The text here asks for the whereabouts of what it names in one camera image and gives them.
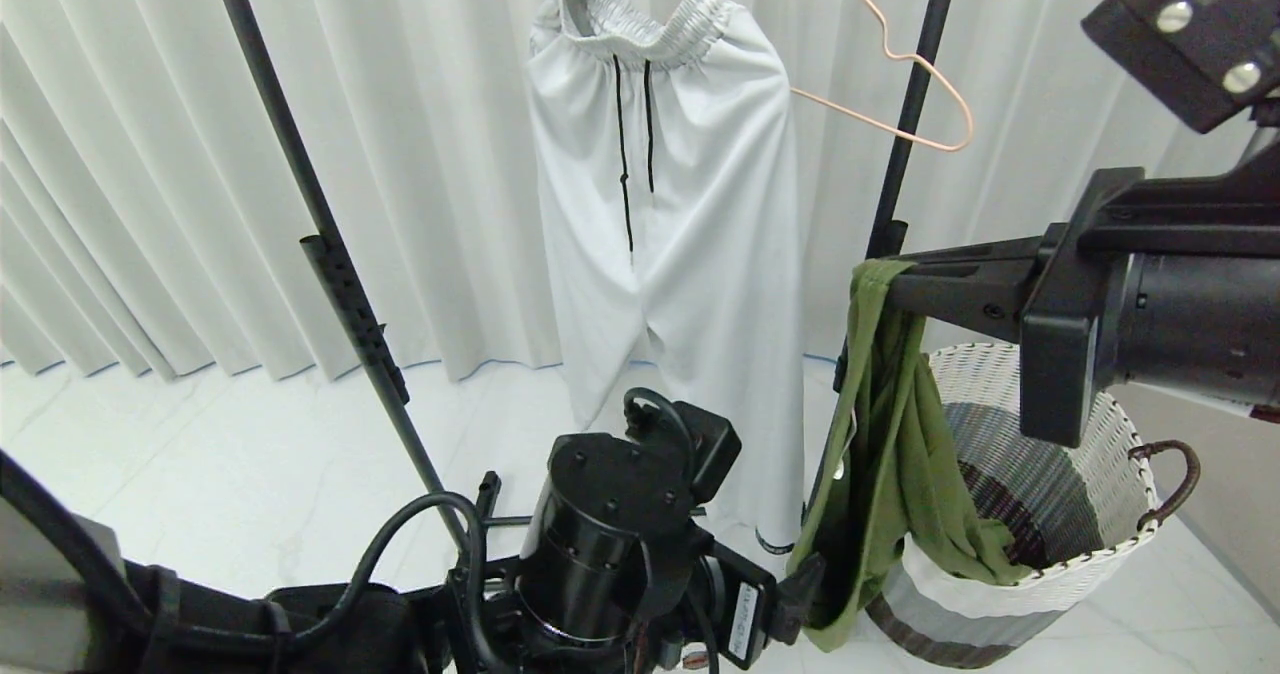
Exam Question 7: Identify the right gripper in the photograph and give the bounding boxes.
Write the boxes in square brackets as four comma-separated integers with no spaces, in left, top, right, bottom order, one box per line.
[888,222,1280,447]

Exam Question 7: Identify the black clothes rack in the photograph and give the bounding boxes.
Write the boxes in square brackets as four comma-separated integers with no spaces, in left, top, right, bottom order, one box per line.
[205,0,963,575]

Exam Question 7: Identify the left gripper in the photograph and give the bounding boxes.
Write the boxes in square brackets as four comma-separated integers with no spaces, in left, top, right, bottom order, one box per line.
[695,542,827,671]

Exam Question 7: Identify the pink clothes hanger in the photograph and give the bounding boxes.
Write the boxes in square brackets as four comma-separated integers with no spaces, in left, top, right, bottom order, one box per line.
[725,0,976,153]

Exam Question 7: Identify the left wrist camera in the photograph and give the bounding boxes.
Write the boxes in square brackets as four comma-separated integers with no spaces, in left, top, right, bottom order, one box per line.
[622,387,743,507]

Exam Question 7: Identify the white laundry basket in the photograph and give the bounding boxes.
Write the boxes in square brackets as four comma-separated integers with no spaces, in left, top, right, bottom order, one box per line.
[865,342,1201,670]

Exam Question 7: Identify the green shirt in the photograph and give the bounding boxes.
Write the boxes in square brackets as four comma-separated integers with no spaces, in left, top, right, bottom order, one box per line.
[785,259,1033,653]

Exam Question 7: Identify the pale grey shorts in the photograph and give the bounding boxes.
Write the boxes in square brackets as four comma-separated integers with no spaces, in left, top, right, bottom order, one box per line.
[525,0,807,557]

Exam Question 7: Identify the white curtain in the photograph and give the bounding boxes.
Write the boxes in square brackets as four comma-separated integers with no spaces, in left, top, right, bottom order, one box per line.
[0,0,1280,383]

